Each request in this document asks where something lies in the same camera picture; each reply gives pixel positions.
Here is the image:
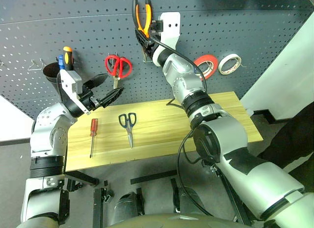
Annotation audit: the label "grey perforated pegboard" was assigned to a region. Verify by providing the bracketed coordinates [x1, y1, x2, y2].
[0, 0, 314, 121]

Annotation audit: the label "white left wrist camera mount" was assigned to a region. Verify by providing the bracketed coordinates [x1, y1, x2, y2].
[59, 70, 91, 115]

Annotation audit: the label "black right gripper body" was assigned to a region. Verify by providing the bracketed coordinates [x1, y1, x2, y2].
[146, 33, 162, 57]

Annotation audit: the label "orange and black pliers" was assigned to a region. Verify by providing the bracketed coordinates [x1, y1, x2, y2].
[131, 0, 153, 40]

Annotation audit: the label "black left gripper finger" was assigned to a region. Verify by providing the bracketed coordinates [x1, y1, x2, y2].
[99, 86, 124, 109]
[84, 74, 109, 90]

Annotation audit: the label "red handled screwdriver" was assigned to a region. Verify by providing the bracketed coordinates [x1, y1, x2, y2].
[89, 118, 99, 159]

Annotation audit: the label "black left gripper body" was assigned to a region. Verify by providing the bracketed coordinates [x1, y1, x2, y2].
[78, 85, 102, 112]

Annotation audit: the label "red tape roll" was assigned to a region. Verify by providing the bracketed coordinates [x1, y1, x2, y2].
[193, 54, 218, 80]

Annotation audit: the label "red handled scissors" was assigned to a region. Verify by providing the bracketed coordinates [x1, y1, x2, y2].
[105, 54, 133, 89]

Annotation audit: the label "olive robot torso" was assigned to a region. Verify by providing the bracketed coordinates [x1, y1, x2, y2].
[17, 212, 278, 228]

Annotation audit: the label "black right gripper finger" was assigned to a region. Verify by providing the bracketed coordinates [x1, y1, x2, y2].
[134, 28, 151, 52]
[150, 20, 164, 35]

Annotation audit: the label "black tool holder cup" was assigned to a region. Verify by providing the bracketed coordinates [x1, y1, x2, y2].
[43, 62, 74, 94]

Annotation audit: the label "dark blue handled scissors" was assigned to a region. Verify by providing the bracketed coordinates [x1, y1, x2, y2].
[118, 112, 137, 149]

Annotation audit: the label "black table frame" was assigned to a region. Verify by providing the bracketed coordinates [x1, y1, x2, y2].
[64, 169, 251, 228]

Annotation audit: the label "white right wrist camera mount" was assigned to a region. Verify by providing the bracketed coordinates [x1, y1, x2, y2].
[158, 11, 182, 53]

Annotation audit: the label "orange black screwdriver handle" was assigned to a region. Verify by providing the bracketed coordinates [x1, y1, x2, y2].
[63, 46, 74, 71]

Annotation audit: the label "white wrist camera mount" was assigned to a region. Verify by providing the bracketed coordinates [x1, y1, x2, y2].
[158, 11, 182, 53]
[59, 70, 91, 115]

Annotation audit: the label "metal wire pegboard hook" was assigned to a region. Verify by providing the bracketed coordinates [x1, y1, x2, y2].
[27, 58, 47, 71]

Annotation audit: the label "white tape roll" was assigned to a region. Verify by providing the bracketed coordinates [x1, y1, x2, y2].
[218, 53, 242, 76]

